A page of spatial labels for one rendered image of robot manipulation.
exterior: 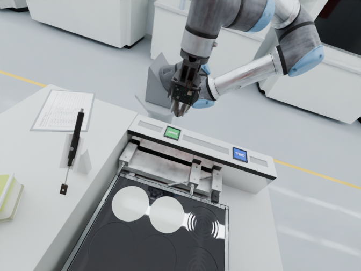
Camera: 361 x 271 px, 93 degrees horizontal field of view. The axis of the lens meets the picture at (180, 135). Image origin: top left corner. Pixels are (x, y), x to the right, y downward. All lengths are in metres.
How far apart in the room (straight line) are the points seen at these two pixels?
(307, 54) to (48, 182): 0.85
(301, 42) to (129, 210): 0.77
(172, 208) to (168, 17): 2.90
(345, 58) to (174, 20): 2.72
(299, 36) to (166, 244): 0.78
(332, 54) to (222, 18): 3.43
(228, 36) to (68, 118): 2.73
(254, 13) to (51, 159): 0.59
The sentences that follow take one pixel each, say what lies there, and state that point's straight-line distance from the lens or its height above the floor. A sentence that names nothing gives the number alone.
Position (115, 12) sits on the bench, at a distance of 3.47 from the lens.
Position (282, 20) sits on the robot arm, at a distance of 0.78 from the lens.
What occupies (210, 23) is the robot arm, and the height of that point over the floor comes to 1.33.
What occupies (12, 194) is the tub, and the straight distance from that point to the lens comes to 0.49.
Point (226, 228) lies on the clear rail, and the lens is 0.58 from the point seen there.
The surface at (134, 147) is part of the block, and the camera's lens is 0.63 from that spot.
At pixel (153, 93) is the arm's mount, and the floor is 0.89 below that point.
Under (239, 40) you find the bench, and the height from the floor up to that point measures 0.78.
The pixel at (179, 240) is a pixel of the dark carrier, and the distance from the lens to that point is 0.53.
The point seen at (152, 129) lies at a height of 0.96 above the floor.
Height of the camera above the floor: 1.40
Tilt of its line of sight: 44 degrees down
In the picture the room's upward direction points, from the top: 19 degrees clockwise
